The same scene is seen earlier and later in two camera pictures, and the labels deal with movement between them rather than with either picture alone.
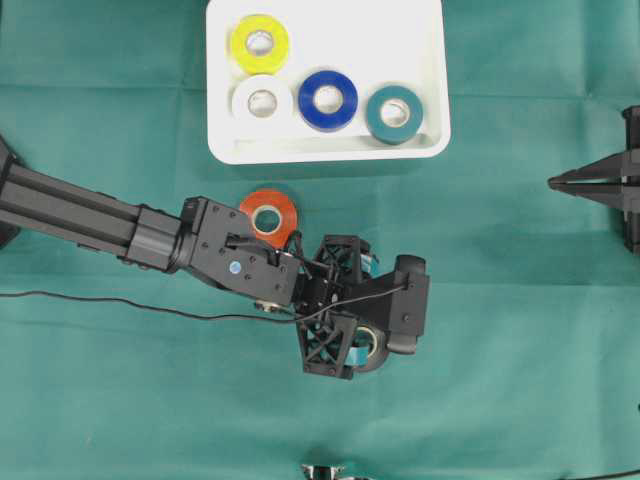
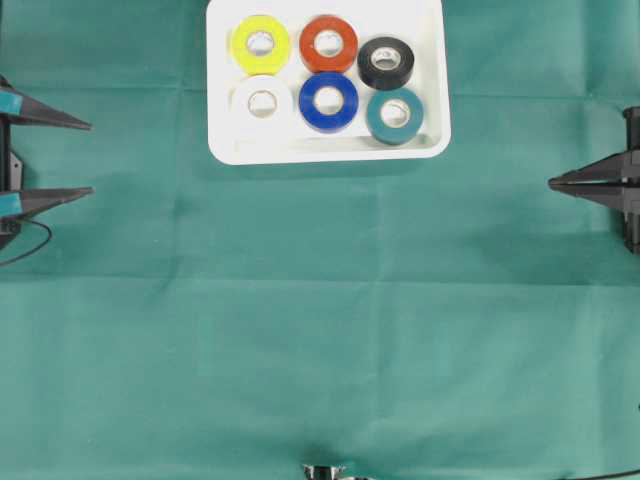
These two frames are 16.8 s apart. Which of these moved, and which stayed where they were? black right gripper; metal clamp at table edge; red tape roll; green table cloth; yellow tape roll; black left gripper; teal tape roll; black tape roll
Moved: black tape roll; black left gripper; red tape roll
Stayed: black right gripper; metal clamp at table edge; yellow tape roll; green table cloth; teal tape roll
